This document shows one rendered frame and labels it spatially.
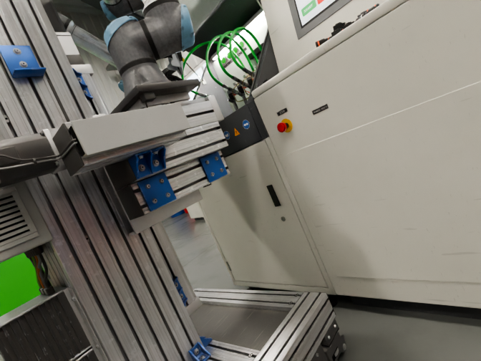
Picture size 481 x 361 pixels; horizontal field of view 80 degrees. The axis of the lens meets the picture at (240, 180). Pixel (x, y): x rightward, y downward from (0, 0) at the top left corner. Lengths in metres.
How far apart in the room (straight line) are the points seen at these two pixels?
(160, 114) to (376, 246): 0.83
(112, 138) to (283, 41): 0.95
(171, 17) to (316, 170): 0.69
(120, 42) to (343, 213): 0.91
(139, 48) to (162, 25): 0.09
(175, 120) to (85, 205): 0.36
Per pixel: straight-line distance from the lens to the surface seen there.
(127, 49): 0.96
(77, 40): 1.57
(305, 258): 1.33
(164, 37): 0.97
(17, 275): 4.20
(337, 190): 1.08
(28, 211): 0.84
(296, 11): 1.38
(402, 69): 0.93
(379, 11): 0.95
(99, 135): 0.63
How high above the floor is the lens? 0.77
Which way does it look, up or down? 4 degrees down
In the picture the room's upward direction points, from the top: 24 degrees counter-clockwise
